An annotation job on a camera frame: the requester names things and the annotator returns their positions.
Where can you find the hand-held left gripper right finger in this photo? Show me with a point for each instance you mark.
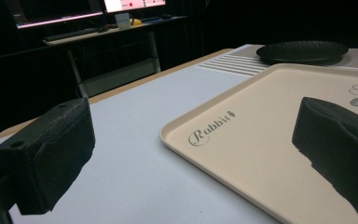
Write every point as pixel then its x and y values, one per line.
pixel 338 146

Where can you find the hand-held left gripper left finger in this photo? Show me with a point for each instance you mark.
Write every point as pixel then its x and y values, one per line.
pixel 43 155

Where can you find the beige printed plastic tray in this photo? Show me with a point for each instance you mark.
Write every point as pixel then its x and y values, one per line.
pixel 261 149

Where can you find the white table mat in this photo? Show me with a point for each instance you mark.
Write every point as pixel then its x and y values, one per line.
pixel 136 140

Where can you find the black round plate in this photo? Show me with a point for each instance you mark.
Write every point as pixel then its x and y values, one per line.
pixel 301 51

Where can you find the black keyboard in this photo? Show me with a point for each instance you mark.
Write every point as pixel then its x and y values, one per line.
pixel 70 34

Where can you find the desk with metal legs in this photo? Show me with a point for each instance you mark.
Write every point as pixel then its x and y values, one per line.
pixel 112 40

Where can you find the computer monitor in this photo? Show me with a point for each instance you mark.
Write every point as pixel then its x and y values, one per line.
pixel 56 11
pixel 133 4

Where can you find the white small box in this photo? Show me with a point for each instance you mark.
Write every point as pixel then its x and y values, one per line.
pixel 122 20

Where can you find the yellow small object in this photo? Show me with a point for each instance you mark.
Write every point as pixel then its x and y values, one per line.
pixel 135 21

